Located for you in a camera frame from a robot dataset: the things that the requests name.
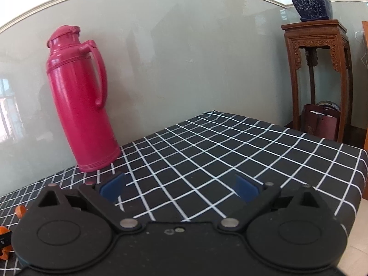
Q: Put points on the carved wooden plant stand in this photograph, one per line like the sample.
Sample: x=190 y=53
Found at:
x=316 y=34

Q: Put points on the blue patterned plant pot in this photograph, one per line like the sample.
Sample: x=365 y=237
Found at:
x=312 y=4

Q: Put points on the orange tangerine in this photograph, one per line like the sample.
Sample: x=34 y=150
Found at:
x=3 y=254

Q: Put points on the black white checked tablecloth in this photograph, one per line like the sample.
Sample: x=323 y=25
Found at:
x=230 y=149

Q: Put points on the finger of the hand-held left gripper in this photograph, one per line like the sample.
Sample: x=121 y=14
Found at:
x=4 y=241

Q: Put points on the dark red bag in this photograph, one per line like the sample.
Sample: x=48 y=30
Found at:
x=320 y=122

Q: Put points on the red thermos jug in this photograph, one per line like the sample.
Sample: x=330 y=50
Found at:
x=77 y=106

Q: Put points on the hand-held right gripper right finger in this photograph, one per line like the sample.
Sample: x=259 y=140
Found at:
x=246 y=189

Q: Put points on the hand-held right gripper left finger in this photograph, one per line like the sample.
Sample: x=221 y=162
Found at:
x=112 y=188

